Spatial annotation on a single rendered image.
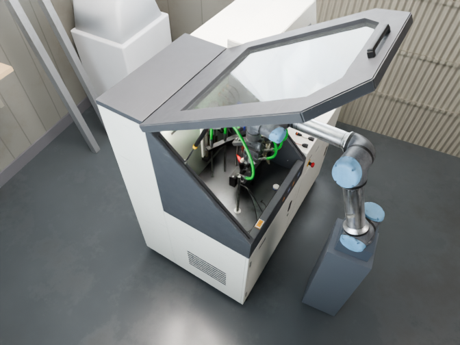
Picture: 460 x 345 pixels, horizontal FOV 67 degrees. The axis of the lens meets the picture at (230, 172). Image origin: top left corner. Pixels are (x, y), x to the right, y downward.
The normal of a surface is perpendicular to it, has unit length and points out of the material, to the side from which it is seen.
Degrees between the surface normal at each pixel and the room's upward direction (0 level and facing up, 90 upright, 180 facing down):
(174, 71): 0
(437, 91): 90
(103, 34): 79
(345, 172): 83
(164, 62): 0
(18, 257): 0
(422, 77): 90
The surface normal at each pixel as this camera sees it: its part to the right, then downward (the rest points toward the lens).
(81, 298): 0.02, -0.63
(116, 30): -0.45, 0.55
